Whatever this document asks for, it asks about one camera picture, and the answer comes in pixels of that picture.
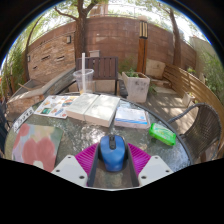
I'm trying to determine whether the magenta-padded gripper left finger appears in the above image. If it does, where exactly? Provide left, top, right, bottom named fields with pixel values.
left=51, top=142, right=103, bottom=190

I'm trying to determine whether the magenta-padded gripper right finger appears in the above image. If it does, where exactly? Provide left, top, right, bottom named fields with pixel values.
left=123, top=142, right=175, bottom=188

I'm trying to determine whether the blue computer mouse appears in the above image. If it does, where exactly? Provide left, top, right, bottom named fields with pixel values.
left=99, top=134, right=127, bottom=173

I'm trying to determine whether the pastel blotched mouse pad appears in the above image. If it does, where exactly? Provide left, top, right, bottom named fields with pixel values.
left=11, top=123, right=64, bottom=173

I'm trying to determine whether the green wet wipes pack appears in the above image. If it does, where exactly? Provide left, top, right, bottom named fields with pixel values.
left=148, top=122, right=177, bottom=147

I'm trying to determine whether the blue and white booklet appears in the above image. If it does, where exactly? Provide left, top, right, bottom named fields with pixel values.
left=114, top=99, right=151, bottom=130

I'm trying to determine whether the dark wicker armchair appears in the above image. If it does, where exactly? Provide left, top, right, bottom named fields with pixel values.
left=167, top=102, right=223, bottom=164

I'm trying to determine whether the colourful sticker sheet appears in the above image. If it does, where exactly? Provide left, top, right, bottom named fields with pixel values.
left=33, top=94, right=80, bottom=120

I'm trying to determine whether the open white book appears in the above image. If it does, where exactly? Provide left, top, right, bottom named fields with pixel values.
left=65, top=92, right=121, bottom=128

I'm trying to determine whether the white licence plate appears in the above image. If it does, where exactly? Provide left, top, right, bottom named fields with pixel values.
left=12, top=106, right=35, bottom=134

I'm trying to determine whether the small pale plant pot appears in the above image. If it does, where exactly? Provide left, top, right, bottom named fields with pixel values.
left=181, top=91, right=196, bottom=108

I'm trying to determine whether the black folding chair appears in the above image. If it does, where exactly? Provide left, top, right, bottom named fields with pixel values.
left=0, top=99, right=10, bottom=155

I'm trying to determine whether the concrete planter box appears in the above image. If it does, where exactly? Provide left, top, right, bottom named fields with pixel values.
left=121, top=70, right=151, bottom=104

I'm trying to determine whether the raised stone garden bed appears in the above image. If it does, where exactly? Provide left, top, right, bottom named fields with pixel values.
left=6, top=66, right=78, bottom=115

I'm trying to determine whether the clear plastic cup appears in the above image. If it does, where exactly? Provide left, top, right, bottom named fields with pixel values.
left=72, top=68, right=96, bottom=96

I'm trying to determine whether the curved wooden slat fence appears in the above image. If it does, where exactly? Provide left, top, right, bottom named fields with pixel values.
left=162, top=63, right=224, bottom=148

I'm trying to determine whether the pale stone block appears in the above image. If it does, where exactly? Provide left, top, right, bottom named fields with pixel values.
left=145, top=58, right=167, bottom=80

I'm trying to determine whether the dark wooden slatted chair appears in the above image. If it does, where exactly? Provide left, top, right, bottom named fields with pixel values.
left=75, top=56, right=120, bottom=96

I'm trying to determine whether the white drinking straw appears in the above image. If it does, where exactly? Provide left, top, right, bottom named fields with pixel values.
left=81, top=52, right=87, bottom=94

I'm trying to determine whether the slim leaning tree trunk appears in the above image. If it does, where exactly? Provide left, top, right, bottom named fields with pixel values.
left=159, top=6, right=183, bottom=68

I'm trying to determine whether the forked tree trunk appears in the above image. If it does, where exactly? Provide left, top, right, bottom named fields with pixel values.
left=53, top=0, right=110, bottom=62

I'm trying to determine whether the wooden garden lamp post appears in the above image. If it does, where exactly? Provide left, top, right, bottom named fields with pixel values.
left=136, top=19, right=150, bottom=75

